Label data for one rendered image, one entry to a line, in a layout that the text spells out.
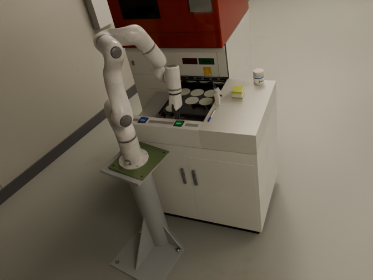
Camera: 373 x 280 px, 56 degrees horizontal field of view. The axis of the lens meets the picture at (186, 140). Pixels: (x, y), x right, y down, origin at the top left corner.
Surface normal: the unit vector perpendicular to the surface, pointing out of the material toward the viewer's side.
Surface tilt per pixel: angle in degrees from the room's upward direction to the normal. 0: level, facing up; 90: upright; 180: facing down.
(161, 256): 0
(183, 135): 90
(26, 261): 0
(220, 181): 90
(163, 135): 90
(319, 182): 0
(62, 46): 90
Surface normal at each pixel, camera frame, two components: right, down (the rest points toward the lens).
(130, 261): -0.17, -0.78
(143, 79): -0.37, 0.62
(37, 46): 0.83, 0.21
